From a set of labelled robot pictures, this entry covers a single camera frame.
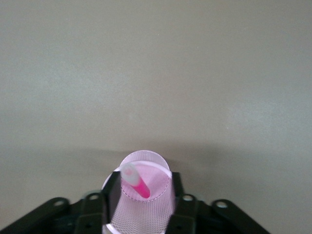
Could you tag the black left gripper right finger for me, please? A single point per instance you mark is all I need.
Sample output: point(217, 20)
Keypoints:
point(186, 212)

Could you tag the pink mesh cup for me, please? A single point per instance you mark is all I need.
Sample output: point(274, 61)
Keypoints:
point(146, 212)

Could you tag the pink marker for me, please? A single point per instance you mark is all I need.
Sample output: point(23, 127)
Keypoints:
point(141, 189)

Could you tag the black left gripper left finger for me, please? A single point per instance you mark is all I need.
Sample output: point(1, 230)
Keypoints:
point(97, 209)

